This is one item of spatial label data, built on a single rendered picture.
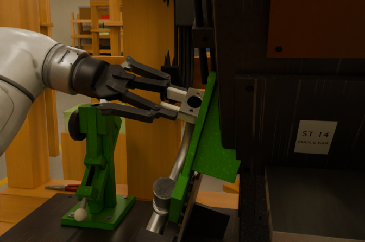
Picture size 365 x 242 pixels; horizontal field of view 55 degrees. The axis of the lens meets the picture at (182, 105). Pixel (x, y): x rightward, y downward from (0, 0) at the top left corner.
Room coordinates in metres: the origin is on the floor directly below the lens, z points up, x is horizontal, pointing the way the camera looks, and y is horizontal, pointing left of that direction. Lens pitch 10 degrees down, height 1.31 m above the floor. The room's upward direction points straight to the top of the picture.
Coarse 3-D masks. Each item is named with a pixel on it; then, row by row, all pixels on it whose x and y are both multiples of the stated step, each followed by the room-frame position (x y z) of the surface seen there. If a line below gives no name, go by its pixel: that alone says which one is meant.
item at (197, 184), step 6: (198, 174) 0.56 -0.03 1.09; (192, 180) 0.54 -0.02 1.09; (198, 180) 0.55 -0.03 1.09; (192, 186) 0.57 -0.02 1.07; (198, 186) 0.63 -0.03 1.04; (192, 192) 0.54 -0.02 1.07; (186, 198) 0.56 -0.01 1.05; (192, 198) 0.54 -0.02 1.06; (186, 204) 0.54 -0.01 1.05; (192, 204) 0.60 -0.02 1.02; (186, 210) 0.54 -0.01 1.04; (186, 216) 0.54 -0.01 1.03; (180, 222) 0.55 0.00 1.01; (186, 222) 0.57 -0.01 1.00; (180, 228) 0.54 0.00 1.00; (180, 234) 0.54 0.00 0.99; (180, 240) 0.54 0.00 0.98
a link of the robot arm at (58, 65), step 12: (60, 48) 0.66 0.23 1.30; (72, 48) 0.66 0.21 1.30; (48, 60) 0.64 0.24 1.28; (60, 60) 0.64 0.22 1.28; (72, 60) 0.64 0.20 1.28; (48, 72) 0.63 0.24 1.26; (60, 72) 0.63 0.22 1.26; (72, 72) 0.64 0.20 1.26; (48, 84) 0.65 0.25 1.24; (60, 84) 0.64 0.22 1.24; (72, 84) 0.65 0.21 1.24
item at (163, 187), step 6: (156, 180) 0.53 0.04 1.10; (162, 180) 0.53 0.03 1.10; (168, 180) 0.53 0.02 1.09; (156, 186) 0.52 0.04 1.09; (162, 186) 0.52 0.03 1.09; (168, 186) 0.52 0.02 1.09; (174, 186) 0.52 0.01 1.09; (156, 192) 0.51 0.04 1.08; (162, 192) 0.51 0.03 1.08; (168, 192) 0.51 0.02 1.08; (156, 198) 0.52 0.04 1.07; (162, 198) 0.51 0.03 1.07; (168, 198) 0.51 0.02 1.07; (156, 204) 0.54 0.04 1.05; (162, 204) 0.53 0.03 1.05; (168, 204) 0.53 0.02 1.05; (156, 210) 0.55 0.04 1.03; (162, 210) 0.54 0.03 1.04; (168, 210) 0.55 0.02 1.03
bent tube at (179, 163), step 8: (192, 88) 0.63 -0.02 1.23; (192, 96) 0.62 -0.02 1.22; (200, 96) 0.62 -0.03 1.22; (184, 104) 0.60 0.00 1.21; (192, 104) 0.64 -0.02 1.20; (200, 104) 0.63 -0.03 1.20; (184, 112) 0.59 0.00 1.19; (192, 112) 0.59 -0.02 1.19; (192, 128) 0.65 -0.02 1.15; (184, 136) 0.67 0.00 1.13; (184, 144) 0.67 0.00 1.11; (184, 152) 0.67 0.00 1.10; (176, 160) 0.67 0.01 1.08; (184, 160) 0.66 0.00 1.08; (176, 168) 0.65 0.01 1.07; (176, 176) 0.64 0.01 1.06; (152, 216) 0.58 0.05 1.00; (160, 216) 0.58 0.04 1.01; (168, 216) 0.59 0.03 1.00; (152, 224) 0.57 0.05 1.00; (160, 224) 0.57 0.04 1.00; (160, 232) 0.56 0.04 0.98
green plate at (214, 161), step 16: (208, 80) 0.50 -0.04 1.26; (208, 96) 0.50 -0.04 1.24; (208, 112) 0.52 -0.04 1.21; (208, 128) 0.52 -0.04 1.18; (192, 144) 0.51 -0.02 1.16; (208, 144) 0.52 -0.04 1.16; (192, 160) 0.51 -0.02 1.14; (208, 160) 0.52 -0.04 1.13; (224, 160) 0.51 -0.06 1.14; (224, 176) 0.51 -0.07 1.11
